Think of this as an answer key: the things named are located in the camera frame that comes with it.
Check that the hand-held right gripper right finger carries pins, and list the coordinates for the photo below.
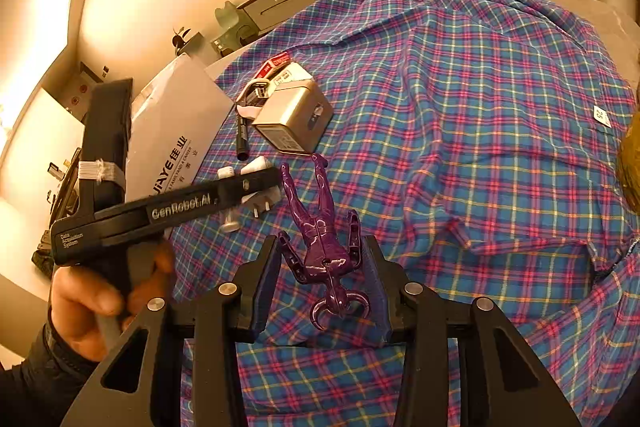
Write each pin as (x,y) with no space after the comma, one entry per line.
(377,292)

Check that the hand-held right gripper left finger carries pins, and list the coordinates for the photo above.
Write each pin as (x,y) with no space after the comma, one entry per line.
(267,287)

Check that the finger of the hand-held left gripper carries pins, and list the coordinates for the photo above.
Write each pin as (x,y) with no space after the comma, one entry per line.
(255,184)

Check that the white plug adapter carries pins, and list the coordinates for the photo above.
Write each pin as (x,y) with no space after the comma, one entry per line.
(262,202)

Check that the black marker pen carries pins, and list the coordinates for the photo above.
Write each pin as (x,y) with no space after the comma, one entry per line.
(242,137)

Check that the white cardboard box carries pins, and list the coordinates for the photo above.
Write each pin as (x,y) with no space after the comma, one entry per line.
(175,117)

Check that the purple action figure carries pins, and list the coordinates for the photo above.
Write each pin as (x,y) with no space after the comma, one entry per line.
(320,237)

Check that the silver metal box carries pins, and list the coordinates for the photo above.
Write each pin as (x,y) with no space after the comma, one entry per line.
(295,117)

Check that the white stapler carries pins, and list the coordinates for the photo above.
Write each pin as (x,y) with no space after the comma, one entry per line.
(255,99)

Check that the person's left forearm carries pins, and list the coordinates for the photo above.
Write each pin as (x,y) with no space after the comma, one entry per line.
(35,387)

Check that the person's left hand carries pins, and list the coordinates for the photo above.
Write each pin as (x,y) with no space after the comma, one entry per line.
(82,302)

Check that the white card box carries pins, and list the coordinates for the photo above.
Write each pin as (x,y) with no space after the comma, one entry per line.
(290,77)

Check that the red card box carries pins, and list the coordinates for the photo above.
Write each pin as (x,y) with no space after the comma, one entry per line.
(270,67)

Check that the white bin with plant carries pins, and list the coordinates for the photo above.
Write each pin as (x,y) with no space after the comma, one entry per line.
(185,41)

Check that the green plastic stool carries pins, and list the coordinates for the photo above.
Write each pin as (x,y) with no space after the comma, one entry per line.
(232,27)

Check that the blue plaid shirt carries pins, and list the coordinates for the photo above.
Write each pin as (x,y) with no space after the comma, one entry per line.
(475,107)

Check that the yellow-brown object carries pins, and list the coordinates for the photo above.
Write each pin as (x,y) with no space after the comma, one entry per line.
(631,157)

